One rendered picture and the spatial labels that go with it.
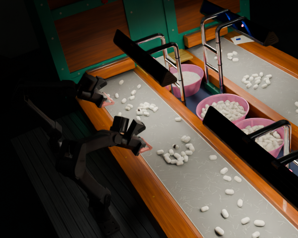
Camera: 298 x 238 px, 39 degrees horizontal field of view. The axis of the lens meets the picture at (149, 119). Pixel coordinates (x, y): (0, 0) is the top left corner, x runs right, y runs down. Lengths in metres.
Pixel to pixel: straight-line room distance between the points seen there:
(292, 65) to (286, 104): 0.35
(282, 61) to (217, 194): 1.08
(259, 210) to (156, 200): 0.40
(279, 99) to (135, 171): 0.86
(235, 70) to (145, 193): 1.08
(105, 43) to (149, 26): 0.30
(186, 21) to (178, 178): 1.25
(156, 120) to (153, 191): 0.54
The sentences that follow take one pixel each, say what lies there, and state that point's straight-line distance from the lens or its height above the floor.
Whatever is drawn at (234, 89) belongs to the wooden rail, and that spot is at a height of 0.77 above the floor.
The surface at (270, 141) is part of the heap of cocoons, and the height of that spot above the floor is 0.74.
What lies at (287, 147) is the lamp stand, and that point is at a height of 1.00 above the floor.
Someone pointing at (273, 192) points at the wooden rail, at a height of 0.77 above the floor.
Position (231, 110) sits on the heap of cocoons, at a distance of 2.21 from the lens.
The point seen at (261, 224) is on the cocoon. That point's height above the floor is 0.76.
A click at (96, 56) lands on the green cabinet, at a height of 0.92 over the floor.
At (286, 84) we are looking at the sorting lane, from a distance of 2.39.
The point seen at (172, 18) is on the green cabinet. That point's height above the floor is 0.99.
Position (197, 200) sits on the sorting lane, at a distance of 1.74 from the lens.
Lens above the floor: 2.00
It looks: 34 degrees down
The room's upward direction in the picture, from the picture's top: 12 degrees counter-clockwise
